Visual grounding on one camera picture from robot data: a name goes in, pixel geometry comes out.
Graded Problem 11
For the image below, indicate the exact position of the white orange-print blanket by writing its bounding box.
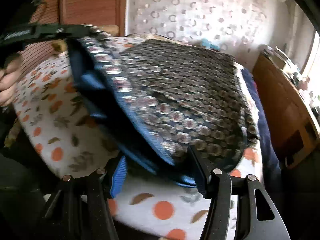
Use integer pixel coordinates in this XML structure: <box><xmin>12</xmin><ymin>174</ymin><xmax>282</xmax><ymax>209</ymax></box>
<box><xmin>14</xmin><ymin>35</ymin><xmax>263</xmax><ymax>239</ymax></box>

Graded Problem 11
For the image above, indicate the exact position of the olive brown folded towel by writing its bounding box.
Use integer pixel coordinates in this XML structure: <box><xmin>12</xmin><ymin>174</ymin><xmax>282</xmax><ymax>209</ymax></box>
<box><xmin>51</xmin><ymin>25</ymin><xmax>119</xmax><ymax>55</ymax></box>

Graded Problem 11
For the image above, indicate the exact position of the stack of papers books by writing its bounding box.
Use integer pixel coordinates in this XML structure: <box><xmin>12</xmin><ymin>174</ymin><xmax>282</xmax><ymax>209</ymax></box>
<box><xmin>260</xmin><ymin>44</ymin><xmax>300</xmax><ymax>73</ymax></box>

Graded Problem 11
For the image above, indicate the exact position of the person's left hand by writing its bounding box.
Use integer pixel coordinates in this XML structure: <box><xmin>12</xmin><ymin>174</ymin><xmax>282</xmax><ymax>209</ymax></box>
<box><xmin>0</xmin><ymin>53</ymin><xmax>22</xmax><ymax>107</ymax></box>

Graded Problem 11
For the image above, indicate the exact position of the bright window with frame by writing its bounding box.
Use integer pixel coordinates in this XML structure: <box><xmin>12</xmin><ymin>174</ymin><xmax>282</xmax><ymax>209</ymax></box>
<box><xmin>302</xmin><ymin>31</ymin><xmax>319</xmax><ymax>98</ymax></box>

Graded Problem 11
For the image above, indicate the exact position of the navy circle-patterned garment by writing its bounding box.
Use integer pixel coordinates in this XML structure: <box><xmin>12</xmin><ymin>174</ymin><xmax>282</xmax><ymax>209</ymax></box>
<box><xmin>66</xmin><ymin>27</ymin><xmax>259</xmax><ymax>187</ymax></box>

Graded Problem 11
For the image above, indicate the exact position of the navy blue bed blanket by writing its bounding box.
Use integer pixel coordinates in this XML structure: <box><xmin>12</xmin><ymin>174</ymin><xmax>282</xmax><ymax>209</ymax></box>
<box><xmin>241</xmin><ymin>68</ymin><xmax>281</xmax><ymax>183</ymax></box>

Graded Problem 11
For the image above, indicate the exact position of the blue tissue box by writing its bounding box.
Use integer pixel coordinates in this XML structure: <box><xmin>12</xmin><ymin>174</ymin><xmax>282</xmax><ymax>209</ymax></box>
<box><xmin>200</xmin><ymin>38</ymin><xmax>220</xmax><ymax>51</ymax></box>

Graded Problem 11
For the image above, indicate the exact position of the white circle-patterned curtain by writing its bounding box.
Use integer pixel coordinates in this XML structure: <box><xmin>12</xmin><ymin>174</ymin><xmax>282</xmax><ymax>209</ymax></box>
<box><xmin>125</xmin><ymin>0</ymin><xmax>290</xmax><ymax>68</ymax></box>

